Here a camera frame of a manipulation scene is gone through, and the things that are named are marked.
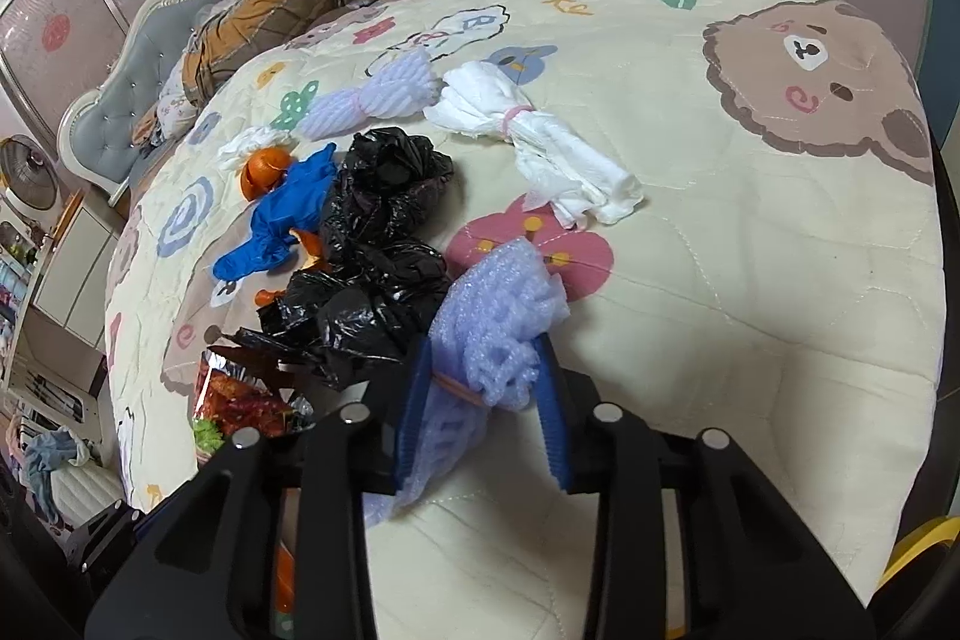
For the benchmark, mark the floral white pillow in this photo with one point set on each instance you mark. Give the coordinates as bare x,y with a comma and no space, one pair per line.
172,111

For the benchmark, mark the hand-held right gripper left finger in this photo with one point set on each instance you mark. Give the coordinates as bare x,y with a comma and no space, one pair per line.
415,419

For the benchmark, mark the small crumpled white tissue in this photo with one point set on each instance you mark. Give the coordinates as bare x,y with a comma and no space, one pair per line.
244,149

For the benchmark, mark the purple foam net bundle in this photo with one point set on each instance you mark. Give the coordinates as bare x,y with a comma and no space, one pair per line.
495,325

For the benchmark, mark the blue cloth heap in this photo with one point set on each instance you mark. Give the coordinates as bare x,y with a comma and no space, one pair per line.
52,460

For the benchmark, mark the white tissue bundle pink band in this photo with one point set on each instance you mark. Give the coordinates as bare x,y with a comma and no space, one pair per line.
540,138

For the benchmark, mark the black plastic bag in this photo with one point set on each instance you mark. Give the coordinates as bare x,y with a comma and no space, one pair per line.
375,302

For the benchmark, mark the cream printed bear blanket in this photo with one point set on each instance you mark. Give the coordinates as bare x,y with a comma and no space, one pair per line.
750,280

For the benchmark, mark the orange peel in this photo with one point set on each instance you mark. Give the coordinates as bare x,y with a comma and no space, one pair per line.
311,250
262,171

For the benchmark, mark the red snack packet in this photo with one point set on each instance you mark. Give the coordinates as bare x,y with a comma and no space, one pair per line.
236,396

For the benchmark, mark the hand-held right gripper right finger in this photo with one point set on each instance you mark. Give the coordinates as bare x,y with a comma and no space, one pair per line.
553,419

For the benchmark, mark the blue rubber glove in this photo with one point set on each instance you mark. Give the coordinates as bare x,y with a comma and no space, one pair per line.
281,212

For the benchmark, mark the white electric fan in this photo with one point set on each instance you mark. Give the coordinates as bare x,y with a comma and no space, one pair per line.
26,171

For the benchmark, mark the yellow plastic object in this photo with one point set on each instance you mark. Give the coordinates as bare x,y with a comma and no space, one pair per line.
926,539

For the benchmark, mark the white cabinet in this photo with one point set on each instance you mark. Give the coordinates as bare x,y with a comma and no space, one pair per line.
79,280

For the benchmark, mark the grey tufted headboard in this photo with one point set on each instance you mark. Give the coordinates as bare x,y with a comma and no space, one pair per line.
127,85

